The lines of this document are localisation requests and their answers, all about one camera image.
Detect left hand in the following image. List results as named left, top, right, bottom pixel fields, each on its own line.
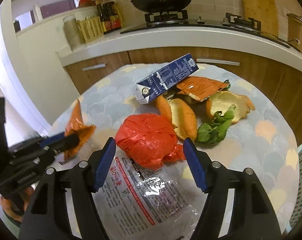
left=0, top=186, right=34, bottom=224

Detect scallop pattern tablecloth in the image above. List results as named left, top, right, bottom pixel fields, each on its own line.
left=53, top=64, right=299, bottom=230

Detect orange peel left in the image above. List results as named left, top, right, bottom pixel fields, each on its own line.
left=156, top=95, right=197, bottom=141

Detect yellow woven basket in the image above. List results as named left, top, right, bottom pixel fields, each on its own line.
left=77, top=16, right=104, bottom=43

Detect brown rice cooker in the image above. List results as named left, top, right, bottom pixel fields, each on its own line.
left=287, top=13, right=302, bottom=53

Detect orange snack wrapper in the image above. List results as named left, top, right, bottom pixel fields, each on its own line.
left=64, top=99, right=96, bottom=161

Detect red plastic bag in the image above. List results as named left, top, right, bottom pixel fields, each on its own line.
left=115, top=114, right=186, bottom=170

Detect clear printed plastic bag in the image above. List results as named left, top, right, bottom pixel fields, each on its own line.
left=94, top=149, right=206, bottom=239

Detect black gas stove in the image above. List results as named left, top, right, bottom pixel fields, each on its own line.
left=121, top=10, right=291, bottom=48

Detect orange peel right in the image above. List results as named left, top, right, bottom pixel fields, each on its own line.
left=205, top=91, right=255, bottom=124

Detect green leafy vegetable scrap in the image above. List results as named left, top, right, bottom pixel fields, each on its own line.
left=197, top=105, right=236, bottom=145

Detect orange peel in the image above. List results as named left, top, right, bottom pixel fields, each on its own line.
left=156, top=95, right=197, bottom=141
left=205, top=91, right=255, bottom=124

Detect bamboo cutting board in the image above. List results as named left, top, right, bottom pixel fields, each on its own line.
left=242, top=0, right=279, bottom=36

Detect orange foil wrapper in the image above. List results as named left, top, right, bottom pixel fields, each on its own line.
left=176, top=76, right=231, bottom=102

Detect paper towel roll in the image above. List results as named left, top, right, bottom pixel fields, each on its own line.
left=63, top=15, right=84, bottom=50

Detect blue milk carton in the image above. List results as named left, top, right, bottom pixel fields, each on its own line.
left=134, top=53, right=199, bottom=104

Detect soy sauce bottles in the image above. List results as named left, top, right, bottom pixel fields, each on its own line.
left=95, top=0, right=122, bottom=34

